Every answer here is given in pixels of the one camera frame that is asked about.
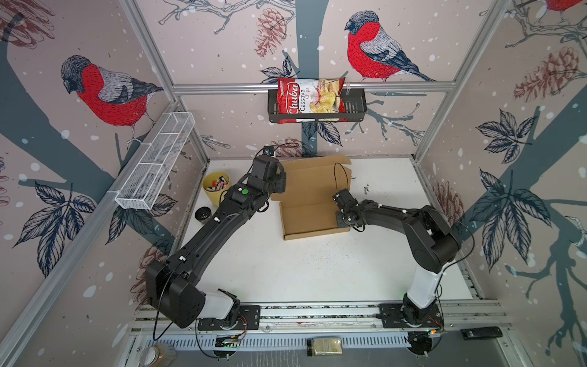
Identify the brown cardboard box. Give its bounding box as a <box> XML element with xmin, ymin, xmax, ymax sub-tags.
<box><xmin>271</xmin><ymin>154</ymin><xmax>352</xmax><ymax>241</ymax></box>

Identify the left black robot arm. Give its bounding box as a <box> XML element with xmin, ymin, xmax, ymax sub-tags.
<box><xmin>145</xmin><ymin>154</ymin><xmax>287</xmax><ymax>328</ymax></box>

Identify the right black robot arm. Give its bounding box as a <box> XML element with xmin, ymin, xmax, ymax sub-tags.
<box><xmin>333</xmin><ymin>189</ymin><xmax>462</xmax><ymax>325</ymax></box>

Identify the yellow cup with markers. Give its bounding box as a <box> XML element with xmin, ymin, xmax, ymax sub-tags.
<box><xmin>202</xmin><ymin>171</ymin><xmax>231</xmax><ymax>206</ymax></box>

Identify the black lidded spice jar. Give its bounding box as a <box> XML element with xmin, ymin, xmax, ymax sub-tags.
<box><xmin>194</xmin><ymin>206</ymin><xmax>212</xmax><ymax>224</ymax></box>

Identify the red cassava chips bag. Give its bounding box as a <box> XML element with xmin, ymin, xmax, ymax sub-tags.
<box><xmin>277</xmin><ymin>78</ymin><xmax>345</xmax><ymax>116</ymax></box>

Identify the glass jar lying flat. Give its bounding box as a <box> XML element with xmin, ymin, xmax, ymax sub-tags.
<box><xmin>307</xmin><ymin>336</ymin><xmax>343</xmax><ymax>357</ymax></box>

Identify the black remote device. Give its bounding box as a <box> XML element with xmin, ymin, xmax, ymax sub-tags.
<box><xmin>460</xmin><ymin>327</ymin><xmax>503</xmax><ymax>340</ymax></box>

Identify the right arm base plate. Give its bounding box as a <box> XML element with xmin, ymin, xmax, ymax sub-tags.
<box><xmin>377</xmin><ymin>301</ymin><xmax>444</xmax><ymax>329</ymax></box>

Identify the black wall basket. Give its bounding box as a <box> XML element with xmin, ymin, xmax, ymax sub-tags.
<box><xmin>268</xmin><ymin>89</ymin><xmax>367</xmax><ymax>123</ymax></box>

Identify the white wire mesh shelf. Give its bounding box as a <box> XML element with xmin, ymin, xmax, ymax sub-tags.
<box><xmin>115</xmin><ymin>112</ymin><xmax>195</xmax><ymax>210</ymax></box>

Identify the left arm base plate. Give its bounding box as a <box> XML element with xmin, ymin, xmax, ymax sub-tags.
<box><xmin>197</xmin><ymin>304</ymin><xmax>261</xmax><ymax>332</ymax></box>

